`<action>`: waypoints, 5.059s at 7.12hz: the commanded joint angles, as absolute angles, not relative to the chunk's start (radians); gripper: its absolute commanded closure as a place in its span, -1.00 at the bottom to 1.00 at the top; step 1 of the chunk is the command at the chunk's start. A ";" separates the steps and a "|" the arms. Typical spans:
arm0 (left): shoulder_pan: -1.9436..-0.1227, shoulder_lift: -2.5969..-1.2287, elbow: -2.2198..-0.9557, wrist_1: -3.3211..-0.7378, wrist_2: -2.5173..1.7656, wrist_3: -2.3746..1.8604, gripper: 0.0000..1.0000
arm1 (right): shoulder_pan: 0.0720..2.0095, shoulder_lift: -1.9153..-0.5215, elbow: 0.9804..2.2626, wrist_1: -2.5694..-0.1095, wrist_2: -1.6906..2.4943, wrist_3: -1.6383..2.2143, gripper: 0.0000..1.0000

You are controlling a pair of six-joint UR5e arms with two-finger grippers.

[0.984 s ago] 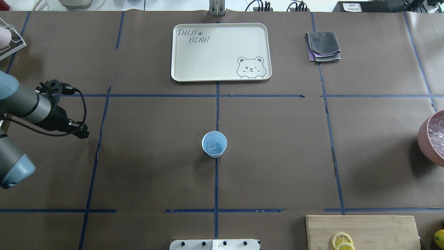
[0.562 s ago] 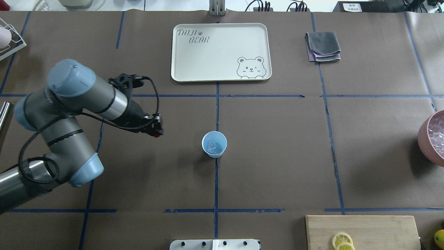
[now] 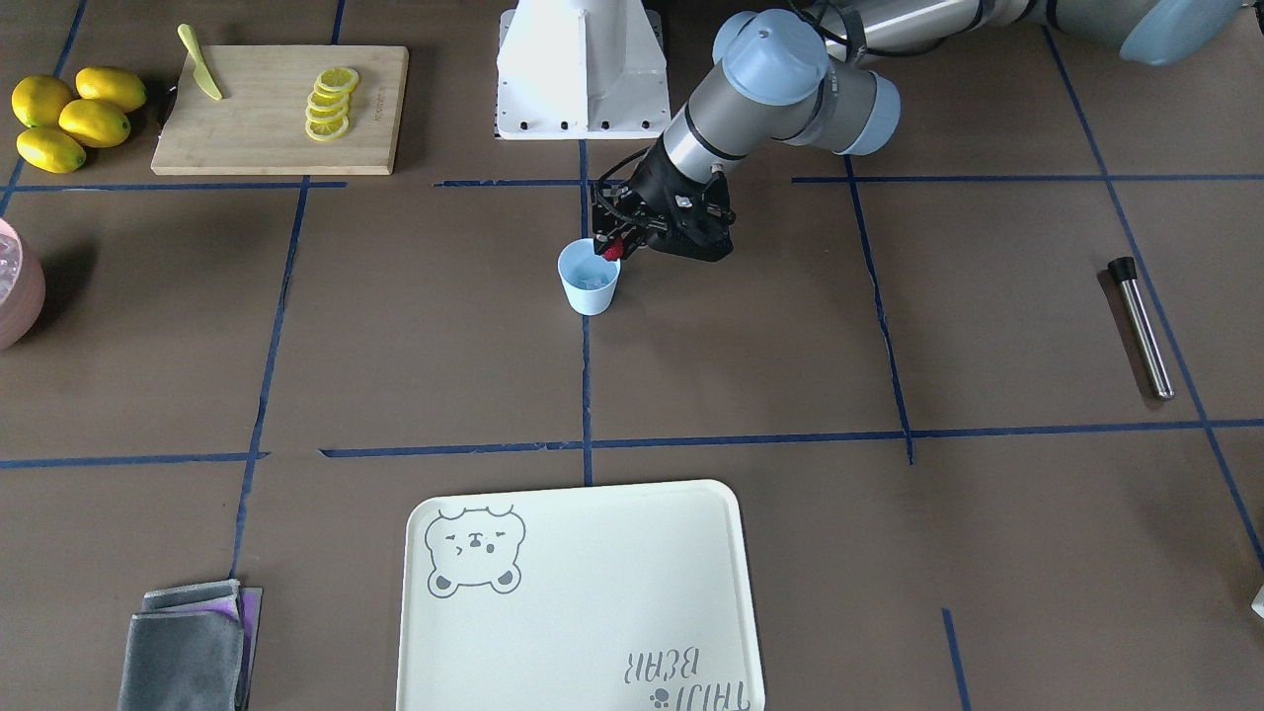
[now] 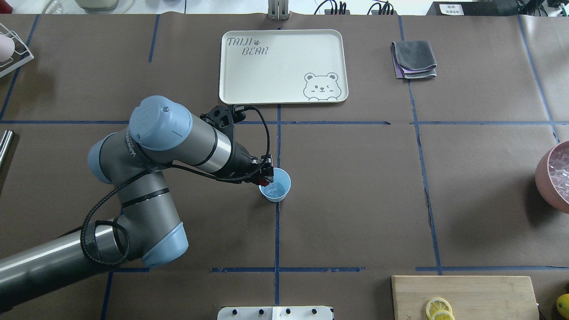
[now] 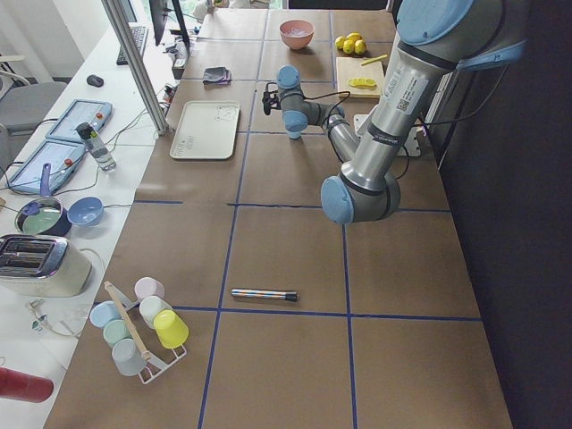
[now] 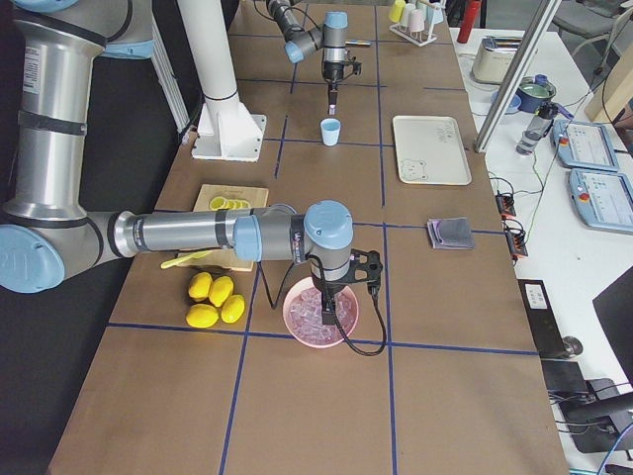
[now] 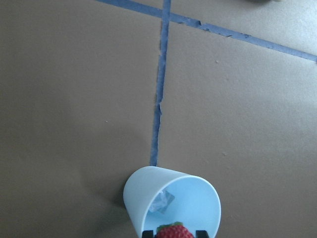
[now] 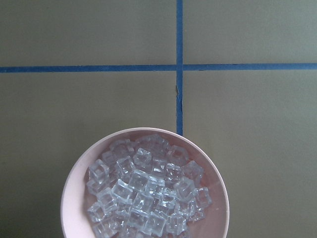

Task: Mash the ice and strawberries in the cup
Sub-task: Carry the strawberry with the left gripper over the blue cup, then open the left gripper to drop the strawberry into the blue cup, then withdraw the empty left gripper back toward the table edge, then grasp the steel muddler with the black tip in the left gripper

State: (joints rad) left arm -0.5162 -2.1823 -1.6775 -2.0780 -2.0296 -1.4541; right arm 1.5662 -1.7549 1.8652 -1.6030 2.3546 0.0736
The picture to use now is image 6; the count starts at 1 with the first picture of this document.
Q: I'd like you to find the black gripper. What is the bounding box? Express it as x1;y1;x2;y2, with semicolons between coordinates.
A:
321;47;362;115
309;248;383;326

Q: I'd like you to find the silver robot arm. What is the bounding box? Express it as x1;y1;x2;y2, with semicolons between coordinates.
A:
266;1;362;116
1;1;383;330

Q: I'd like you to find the pink bowl of ice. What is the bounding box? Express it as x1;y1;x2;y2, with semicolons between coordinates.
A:
283;277;359;348

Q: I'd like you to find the light blue plastic cup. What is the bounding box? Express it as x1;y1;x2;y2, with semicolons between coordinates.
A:
319;118;341;146

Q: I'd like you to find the yellow cup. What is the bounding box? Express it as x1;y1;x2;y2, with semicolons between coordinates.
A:
389;0;407;24

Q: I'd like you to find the pink cup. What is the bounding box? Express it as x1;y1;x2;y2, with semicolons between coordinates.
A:
402;9;426;34

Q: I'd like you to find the white cup rack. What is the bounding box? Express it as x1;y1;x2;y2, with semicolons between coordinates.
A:
388;0;446;47

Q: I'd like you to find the steel muddler black tip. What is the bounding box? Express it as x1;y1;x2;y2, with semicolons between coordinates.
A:
345;40;373;48

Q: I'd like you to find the yellow lemon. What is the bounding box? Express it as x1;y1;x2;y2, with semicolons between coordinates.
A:
185;303;220;329
208;276;234;307
221;294;246;324
188;272;213;302

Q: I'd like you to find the cream bear tray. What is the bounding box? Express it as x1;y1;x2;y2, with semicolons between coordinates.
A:
392;115;472;186

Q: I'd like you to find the bamboo cutting board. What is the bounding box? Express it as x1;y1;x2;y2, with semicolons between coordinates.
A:
178;184;269;272

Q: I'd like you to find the yellow plastic knife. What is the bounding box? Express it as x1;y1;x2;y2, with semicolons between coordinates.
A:
160;249;211;270

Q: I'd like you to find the grey folded cloth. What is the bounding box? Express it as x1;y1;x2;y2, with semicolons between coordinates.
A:
427;217;475;250

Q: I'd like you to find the lemon slices row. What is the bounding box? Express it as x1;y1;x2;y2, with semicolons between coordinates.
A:
209;196;251;211

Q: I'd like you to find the red bottle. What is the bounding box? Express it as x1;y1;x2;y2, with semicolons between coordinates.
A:
457;0;482;44

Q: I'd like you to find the cream toaster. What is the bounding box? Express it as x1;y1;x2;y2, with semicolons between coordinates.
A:
472;36;522;85

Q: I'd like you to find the blue bowl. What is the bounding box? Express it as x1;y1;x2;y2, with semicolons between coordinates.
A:
491;91;521;115

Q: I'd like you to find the blue saucepan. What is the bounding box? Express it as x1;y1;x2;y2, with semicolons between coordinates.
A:
516;74;557;113

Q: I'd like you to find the clear water bottle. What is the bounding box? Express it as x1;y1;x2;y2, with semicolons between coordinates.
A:
515;101;559;155

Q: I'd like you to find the blue teach pendant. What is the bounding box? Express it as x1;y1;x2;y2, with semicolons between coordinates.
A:
569;168;632;234
552;119;619;172

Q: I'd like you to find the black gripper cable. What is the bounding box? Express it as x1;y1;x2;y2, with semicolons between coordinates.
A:
256;254;387;356

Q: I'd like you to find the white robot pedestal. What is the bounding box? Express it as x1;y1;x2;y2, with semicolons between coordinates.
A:
178;0;267;162

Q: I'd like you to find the aluminium frame post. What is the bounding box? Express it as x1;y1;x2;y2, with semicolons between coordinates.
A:
473;0;562;152

